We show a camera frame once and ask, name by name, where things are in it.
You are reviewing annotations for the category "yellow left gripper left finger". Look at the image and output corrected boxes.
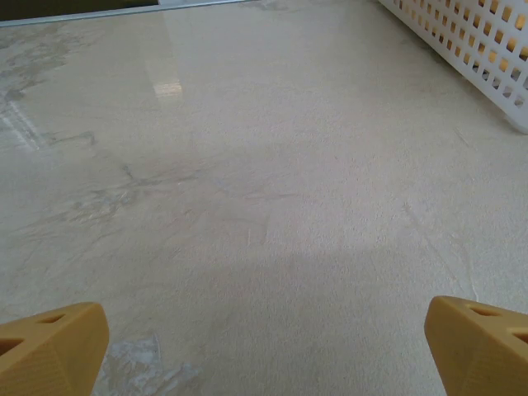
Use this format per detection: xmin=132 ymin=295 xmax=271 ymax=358
xmin=0 ymin=301 xmax=111 ymax=396

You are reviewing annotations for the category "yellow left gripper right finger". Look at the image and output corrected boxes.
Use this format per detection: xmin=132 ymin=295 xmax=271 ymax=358
xmin=425 ymin=295 xmax=528 ymax=396

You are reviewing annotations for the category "white perforated plastic basket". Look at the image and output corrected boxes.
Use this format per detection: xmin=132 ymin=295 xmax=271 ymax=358
xmin=377 ymin=0 xmax=528 ymax=135

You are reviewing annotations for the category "aluminium table edge rail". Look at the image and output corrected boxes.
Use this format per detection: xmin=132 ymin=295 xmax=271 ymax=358
xmin=0 ymin=0 xmax=265 ymax=28

